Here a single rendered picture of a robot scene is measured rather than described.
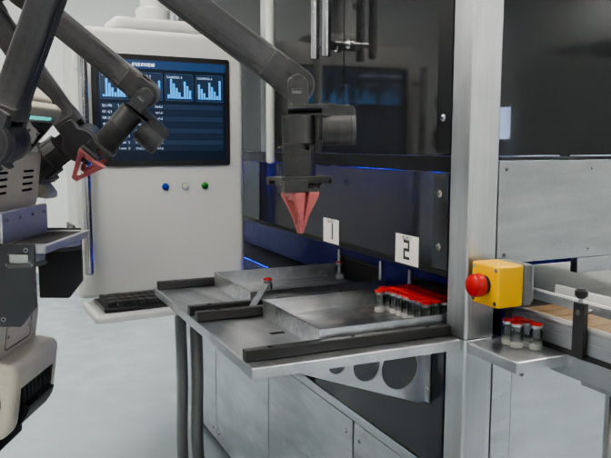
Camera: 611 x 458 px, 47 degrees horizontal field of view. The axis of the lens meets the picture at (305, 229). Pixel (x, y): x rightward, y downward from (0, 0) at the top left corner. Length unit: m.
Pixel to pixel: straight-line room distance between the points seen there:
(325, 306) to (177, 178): 0.75
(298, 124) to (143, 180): 0.93
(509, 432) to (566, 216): 0.42
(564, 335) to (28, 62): 1.01
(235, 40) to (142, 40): 0.89
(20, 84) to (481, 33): 0.78
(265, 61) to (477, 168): 0.41
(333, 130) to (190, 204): 0.97
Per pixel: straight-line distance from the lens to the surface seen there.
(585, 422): 1.57
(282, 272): 1.82
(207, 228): 2.11
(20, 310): 1.44
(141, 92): 1.65
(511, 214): 1.32
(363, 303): 1.54
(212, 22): 1.21
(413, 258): 1.41
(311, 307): 1.48
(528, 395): 1.44
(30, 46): 1.27
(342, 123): 1.19
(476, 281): 1.20
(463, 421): 1.35
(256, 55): 1.19
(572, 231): 1.42
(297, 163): 1.19
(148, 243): 2.06
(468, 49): 1.27
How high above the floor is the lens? 1.23
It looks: 7 degrees down
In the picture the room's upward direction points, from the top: straight up
